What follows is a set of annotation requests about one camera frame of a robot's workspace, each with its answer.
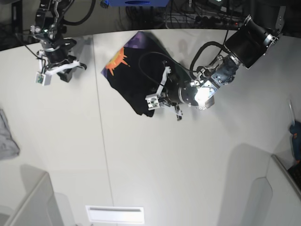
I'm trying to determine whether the grey cloth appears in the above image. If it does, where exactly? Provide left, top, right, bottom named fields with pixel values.
left=0, top=109, right=20, bottom=161

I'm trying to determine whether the white power strip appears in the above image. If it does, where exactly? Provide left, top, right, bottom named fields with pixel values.
left=165, top=13, right=243, bottom=30

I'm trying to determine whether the blue box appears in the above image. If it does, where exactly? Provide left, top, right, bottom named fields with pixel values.
left=104, top=0, right=169, bottom=7

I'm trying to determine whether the black keyboard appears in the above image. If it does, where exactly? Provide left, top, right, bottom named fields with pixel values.
left=288, top=163, right=301, bottom=189

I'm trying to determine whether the black T-shirt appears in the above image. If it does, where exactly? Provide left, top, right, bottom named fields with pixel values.
left=101, top=31, right=190, bottom=117

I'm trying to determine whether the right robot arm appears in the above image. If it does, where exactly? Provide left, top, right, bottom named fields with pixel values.
left=30, top=0, right=79, bottom=86

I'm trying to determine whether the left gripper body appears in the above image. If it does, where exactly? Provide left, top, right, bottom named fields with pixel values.
left=165, top=81, right=195, bottom=105

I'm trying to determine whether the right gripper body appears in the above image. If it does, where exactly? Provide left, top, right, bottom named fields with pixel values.
left=42, top=43, right=73, bottom=64

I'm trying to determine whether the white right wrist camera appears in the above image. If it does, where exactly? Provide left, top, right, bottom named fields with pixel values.
left=35, top=50, right=87, bottom=86

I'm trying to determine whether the blue glue gun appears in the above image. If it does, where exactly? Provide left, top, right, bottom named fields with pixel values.
left=289, top=121, right=301, bottom=163

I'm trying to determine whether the white paper label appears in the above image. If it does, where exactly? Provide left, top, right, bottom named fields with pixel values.
left=86, top=205, right=145, bottom=224

